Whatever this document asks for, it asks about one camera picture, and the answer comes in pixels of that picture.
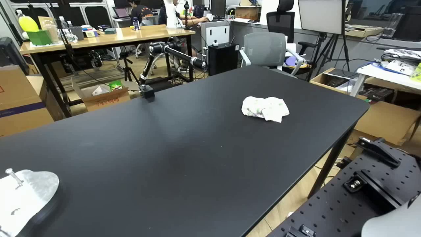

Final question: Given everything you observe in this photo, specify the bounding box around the white cloth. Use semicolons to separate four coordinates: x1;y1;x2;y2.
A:
240;96;289;123

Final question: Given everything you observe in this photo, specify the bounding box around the black arm clamp base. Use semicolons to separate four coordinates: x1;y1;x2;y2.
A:
139;84;155;99

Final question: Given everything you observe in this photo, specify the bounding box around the white computer case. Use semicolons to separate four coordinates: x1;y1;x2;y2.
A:
199;21;230;52

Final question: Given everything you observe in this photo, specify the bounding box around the grey office chair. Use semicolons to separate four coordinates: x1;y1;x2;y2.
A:
239;32;305;75

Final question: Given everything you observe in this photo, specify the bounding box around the open cardboard box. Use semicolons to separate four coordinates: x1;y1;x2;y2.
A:
73;81;130;112

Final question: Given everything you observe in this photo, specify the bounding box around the black high-back chair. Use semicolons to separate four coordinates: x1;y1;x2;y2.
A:
265;0;294;44

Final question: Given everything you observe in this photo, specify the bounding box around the seated person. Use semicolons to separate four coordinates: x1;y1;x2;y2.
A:
128;0;152;21

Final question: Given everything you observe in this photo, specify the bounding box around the whiteboard on tripod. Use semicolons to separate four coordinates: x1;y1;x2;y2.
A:
297;0;349;78

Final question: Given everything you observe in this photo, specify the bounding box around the flat cardboard sheet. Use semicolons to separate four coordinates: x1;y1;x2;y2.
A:
355;102;421;146

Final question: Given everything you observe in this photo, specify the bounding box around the black perforated breadboard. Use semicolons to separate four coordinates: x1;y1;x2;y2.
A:
268;138;421;237

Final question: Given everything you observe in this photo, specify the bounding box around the wooden desk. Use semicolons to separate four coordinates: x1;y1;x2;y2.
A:
19;25;196;117

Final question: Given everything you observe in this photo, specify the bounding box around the large cardboard box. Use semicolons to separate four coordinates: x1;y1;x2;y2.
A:
0;66;53;137

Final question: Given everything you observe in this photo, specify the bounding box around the clear plastic plate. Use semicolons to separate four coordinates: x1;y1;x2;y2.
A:
0;167;60;237

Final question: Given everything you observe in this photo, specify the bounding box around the yellow balloon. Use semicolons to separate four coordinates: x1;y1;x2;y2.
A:
18;16;39;32

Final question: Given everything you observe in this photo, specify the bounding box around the black camera tripod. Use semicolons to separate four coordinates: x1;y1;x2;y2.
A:
119;53;138;83

